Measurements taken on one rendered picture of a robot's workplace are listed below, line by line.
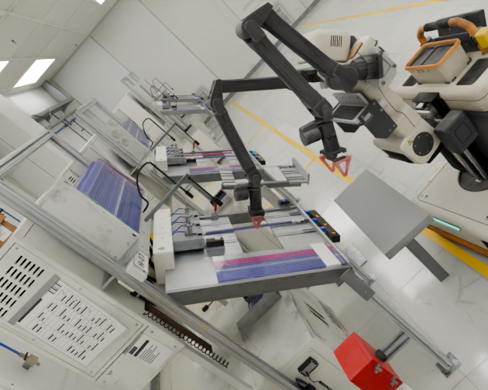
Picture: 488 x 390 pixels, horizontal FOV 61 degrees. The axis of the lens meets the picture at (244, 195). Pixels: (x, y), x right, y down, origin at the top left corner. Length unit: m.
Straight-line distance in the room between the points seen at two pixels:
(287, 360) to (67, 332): 0.85
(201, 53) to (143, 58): 1.23
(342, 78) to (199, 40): 8.03
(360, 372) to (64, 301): 0.98
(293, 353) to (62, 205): 1.05
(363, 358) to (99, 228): 0.97
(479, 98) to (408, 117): 0.26
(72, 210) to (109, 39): 8.05
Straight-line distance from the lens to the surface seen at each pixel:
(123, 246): 1.58
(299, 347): 1.80
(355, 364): 1.36
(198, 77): 9.45
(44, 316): 1.62
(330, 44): 1.68
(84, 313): 1.59
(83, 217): 1.55
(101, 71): 9.49
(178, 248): 1.82
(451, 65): 1.99
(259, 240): 3.14
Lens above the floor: 1.75
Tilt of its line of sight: 21 degrees down
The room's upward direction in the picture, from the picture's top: 49 degrees counter-clockwise
